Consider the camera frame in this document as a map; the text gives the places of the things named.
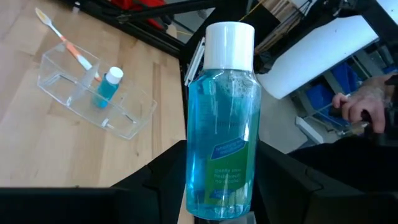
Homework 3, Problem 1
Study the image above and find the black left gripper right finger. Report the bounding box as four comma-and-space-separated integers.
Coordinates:
251, 140, 398, 224

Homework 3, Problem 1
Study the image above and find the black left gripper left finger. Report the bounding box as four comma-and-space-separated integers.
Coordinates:
0, 139, 188, 224

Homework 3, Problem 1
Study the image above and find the large blue mouthwash bottle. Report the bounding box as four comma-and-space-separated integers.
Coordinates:
185, 21, 262, 220

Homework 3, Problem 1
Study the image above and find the small blue mouthwash bottle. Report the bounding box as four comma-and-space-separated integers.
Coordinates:
91, 66, 124, 110

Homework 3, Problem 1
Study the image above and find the orange white toothbrush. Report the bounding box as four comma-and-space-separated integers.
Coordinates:
34, 7, 102, 82

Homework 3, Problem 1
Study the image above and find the person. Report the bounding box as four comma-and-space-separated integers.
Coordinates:
287, 74, 398, 192

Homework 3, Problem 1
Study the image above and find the clear plastic organizer tray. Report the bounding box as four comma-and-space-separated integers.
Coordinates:
37, 42, 158, 140

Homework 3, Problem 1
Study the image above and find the blue storage bin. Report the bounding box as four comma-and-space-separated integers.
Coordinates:
306, 62, 357, 128

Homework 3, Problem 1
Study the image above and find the person's hand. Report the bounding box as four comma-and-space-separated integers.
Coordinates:
331, 73, 393, 134

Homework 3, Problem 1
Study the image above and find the white panel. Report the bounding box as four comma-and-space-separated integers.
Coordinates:
257, 15, 381, 100

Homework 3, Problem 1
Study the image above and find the silver metal bracket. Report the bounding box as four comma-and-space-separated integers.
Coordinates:
184, 36, 206, 87

